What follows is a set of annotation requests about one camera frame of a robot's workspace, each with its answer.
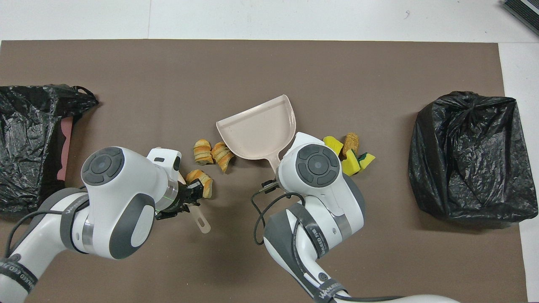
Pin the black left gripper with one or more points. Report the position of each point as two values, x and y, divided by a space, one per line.
177 201

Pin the golden croissant piece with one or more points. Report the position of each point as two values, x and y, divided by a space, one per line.
222 155
203 151
207 187

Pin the beige hand brush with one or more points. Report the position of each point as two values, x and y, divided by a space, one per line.
203 223

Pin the beige plastic dustpan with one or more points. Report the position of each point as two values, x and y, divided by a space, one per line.
257 130

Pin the yellow sponge piece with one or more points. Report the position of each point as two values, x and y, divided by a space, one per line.
332 143
350 167

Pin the brown bread roll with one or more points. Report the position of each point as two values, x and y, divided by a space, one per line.
350 143

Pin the yellow sponge with green pad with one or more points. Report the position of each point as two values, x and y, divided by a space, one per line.
367 160

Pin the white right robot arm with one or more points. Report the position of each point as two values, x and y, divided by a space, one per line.
320 168

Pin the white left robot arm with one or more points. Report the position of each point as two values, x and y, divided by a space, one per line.
118 189

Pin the pink bin with black bag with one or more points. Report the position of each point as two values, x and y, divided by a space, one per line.
29 147

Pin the bin lined with black bag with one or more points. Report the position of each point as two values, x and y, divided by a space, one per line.
463 168

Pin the brown table mat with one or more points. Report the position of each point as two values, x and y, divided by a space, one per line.
269 75

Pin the black ribbed panel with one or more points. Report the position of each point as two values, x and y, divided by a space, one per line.
526 12

